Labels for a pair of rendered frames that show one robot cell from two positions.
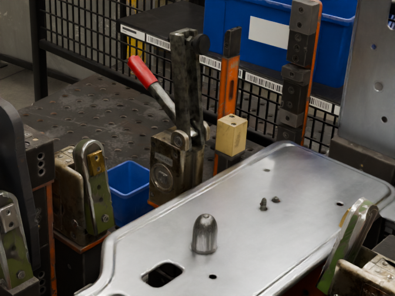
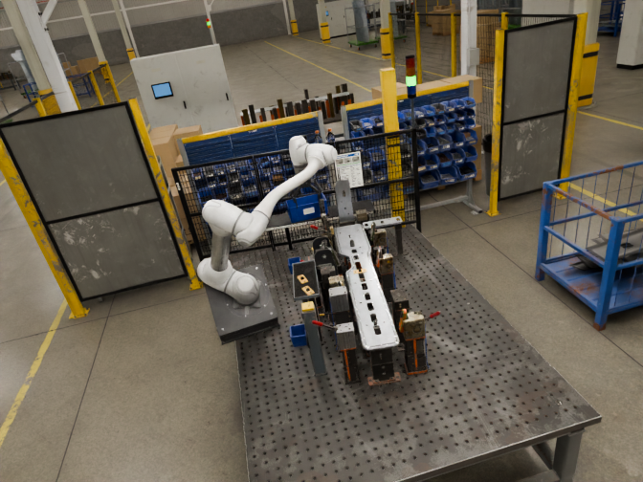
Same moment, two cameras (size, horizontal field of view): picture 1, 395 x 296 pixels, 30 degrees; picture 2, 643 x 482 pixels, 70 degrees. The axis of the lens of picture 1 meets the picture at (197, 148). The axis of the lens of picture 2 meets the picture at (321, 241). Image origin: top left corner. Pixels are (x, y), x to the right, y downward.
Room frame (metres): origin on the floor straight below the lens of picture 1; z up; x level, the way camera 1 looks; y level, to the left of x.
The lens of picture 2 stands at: (-1.23, 1.92, 2.56)
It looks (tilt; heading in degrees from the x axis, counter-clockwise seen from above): 28 degrees down; 320
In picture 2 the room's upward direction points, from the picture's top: 9 degrees counter-clockwise
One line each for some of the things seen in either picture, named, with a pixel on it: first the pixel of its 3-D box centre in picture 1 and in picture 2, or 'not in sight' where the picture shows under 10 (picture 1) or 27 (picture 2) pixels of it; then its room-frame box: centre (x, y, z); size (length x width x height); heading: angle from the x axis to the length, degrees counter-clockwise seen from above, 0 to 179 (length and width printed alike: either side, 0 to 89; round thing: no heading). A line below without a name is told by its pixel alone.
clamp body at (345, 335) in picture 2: not in sight; (348, 354); (0.16, 0.71, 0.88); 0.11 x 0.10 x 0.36; 50
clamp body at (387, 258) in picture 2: not in sight; (387, 278); (0.44, 0.03, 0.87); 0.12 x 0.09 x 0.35; 50
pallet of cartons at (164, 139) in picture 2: not in sight; (183, 164); (5.43, -1.11, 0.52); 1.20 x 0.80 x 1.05; 146
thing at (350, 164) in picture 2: not in sight; (348, 170); (1.22, -0.53, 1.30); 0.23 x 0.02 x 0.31; 50
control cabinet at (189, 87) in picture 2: not in sight; (188, 95); (7.19, -2.41, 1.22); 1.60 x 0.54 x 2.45; 59
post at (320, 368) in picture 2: not in sight; (314, 340); (0.34, 0.77, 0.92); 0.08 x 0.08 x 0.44; 50
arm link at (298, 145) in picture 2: not in sight; (299, 149); (0.74, 0.32, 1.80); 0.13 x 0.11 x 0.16; 15
